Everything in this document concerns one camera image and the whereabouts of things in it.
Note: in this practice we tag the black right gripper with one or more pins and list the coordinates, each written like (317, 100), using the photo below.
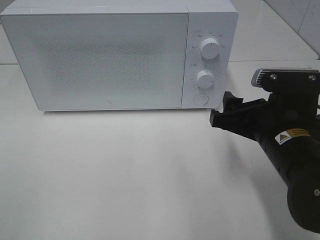
(288, 120)

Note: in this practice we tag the white microwave knob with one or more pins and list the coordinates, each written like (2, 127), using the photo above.
(205, 79)
(210, 47)

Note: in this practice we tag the round white door button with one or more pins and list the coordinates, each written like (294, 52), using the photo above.
(201, 99)

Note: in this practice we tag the white microwave door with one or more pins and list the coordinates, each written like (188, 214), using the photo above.
(81, 62)

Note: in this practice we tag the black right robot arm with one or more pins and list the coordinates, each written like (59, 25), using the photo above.
(300, 171)

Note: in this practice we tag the white microwave oven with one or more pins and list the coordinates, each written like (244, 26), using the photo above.
(216, 18)

